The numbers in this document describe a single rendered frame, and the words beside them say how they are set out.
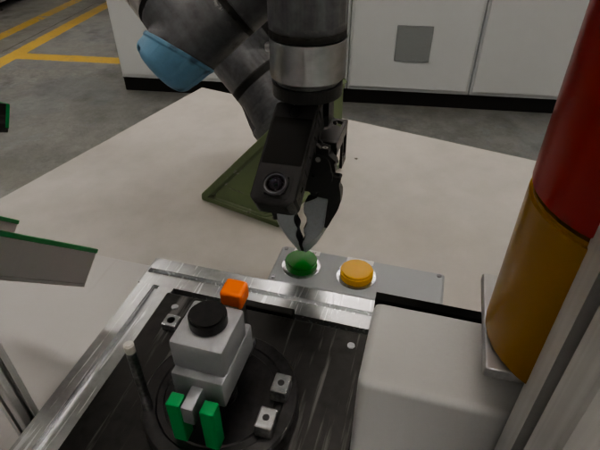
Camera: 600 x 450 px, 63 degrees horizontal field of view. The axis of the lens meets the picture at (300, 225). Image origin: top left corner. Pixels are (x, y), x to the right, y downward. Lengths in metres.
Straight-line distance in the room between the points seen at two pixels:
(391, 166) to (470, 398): 0.89
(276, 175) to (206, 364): 0.18
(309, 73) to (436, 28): 2.89
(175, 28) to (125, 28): 3.16
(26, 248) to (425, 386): 0.43
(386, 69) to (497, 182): 2.43
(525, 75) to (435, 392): 3.40
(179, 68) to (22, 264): 0.25
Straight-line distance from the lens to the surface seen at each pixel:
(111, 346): 0.58
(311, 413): 0.48
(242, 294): 0.43
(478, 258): 0.84
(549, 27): 3.48
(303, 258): 0.61
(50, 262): 0.56
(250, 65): 0.88
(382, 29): 3.33
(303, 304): 0.57
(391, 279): 0.61
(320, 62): 0.47
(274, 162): 0.47
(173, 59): 0.56
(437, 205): 0.94
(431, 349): 0.18
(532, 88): 3.59
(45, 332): 0.76
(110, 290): 0.78
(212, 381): 0.40
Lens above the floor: 1.38
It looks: 37 degrees down
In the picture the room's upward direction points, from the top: straight up
